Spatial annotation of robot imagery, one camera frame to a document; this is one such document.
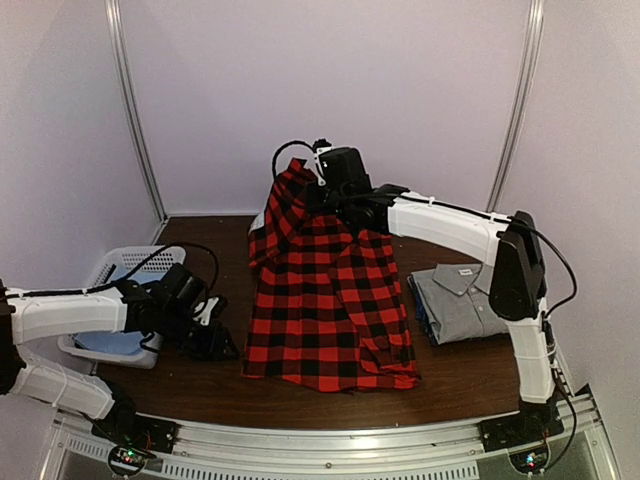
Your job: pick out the aluminium corner post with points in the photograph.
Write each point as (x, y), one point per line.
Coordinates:
(125, 79)
(529, 59)

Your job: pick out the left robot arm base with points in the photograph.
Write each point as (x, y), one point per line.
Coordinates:
(137, 440)

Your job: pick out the aluminium corner post right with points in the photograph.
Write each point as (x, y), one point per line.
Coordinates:
(529, 59)

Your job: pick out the red black plaid shirt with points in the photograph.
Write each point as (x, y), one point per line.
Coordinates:
(327, 312)

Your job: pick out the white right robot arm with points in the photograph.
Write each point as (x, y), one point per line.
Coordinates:
(503, 290)

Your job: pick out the aluminium front rail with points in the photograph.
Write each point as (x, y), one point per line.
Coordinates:
(450, 450)

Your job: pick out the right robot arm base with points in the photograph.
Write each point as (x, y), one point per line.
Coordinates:
(524, 434)

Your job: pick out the grey folded button shirt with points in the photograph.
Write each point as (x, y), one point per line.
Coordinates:
(457, 302)

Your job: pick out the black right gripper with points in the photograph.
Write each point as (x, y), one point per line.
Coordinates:
(315, 205)

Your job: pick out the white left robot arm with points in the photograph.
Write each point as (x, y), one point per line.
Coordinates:
(28, 317)

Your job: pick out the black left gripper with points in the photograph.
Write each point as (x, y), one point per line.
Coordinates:
(211, 350)

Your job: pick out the light blue folded shirt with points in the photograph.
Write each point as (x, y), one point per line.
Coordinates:
(119, 343)

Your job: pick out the aluminium corner post left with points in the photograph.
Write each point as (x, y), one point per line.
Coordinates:
(125, 79)

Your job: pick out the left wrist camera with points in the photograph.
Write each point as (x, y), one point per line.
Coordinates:
(183, 292)

